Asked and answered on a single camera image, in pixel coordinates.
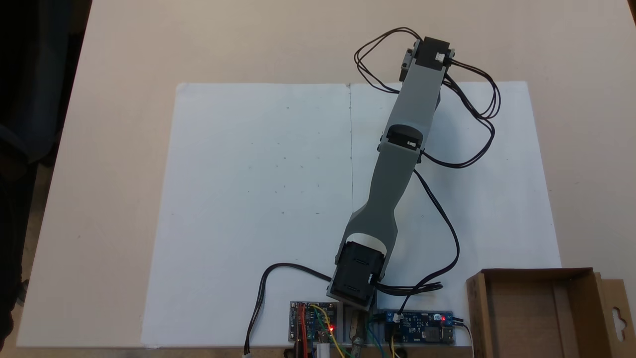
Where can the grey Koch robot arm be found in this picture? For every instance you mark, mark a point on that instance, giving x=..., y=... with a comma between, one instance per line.
x=392, y=189

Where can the blue circuit board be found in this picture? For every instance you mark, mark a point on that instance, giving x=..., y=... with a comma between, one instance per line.
x=420, y=328

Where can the brown cardboard box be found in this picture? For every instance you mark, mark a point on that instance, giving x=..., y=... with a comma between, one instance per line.
x=521, y=313

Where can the green circuit board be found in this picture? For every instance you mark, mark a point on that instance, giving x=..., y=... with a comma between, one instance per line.
x=310, y=323

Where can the white USB plug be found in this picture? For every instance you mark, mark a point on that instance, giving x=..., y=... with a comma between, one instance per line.
x=323, y=351

